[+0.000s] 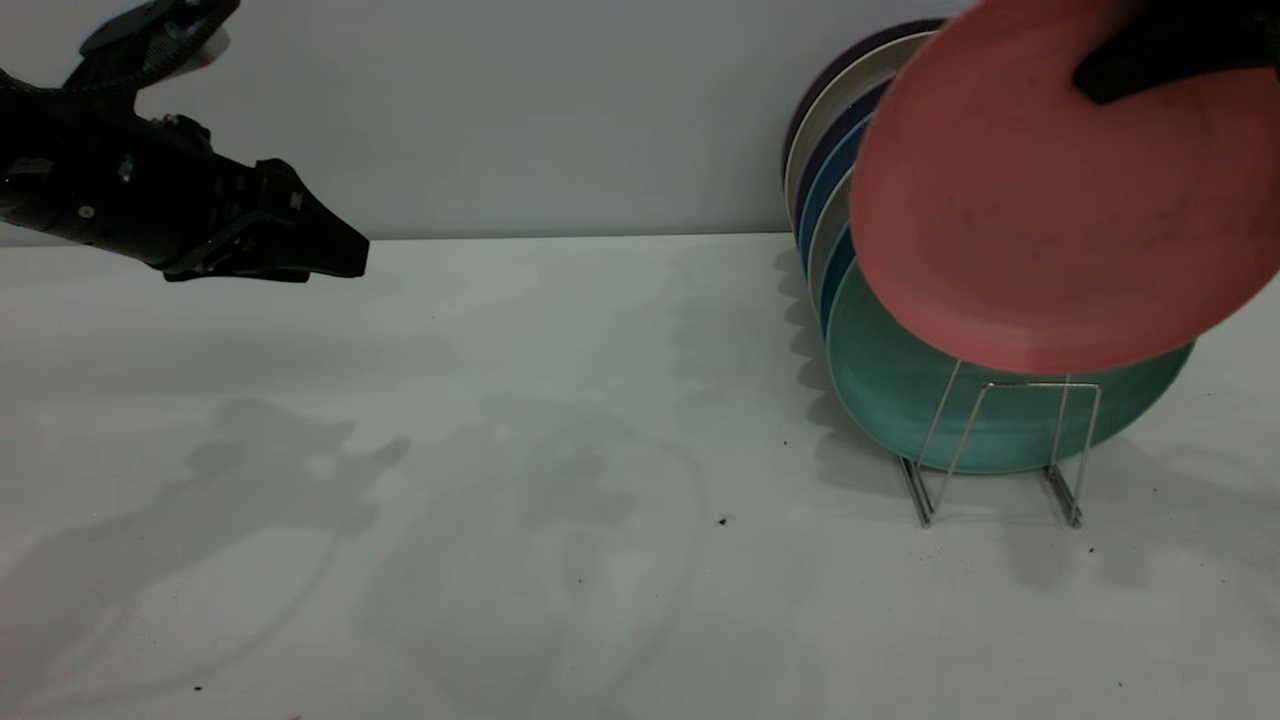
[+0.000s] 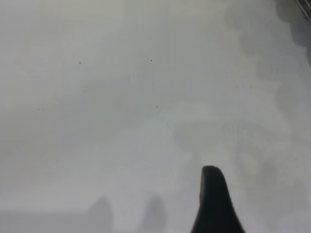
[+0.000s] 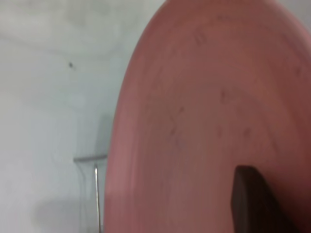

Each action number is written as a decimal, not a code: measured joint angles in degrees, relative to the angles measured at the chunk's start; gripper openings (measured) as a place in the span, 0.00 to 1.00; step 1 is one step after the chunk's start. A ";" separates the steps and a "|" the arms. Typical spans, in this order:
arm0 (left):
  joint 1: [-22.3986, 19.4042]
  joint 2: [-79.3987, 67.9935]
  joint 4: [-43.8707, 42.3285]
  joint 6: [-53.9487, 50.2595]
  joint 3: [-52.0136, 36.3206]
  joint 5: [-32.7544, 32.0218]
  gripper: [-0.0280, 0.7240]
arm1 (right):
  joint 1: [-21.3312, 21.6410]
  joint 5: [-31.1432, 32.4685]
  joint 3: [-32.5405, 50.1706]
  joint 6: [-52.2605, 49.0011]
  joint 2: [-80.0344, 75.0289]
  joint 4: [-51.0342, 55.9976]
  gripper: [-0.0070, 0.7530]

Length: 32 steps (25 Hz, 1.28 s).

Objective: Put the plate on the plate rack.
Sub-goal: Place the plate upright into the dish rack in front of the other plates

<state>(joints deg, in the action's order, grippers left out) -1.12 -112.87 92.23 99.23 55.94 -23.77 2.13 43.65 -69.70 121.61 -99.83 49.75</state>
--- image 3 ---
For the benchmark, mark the pink round plate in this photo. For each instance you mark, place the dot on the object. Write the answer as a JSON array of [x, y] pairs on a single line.
[[206, 97]]

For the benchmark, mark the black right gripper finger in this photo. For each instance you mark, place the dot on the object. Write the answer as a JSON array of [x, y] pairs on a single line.
[[255, 206]]

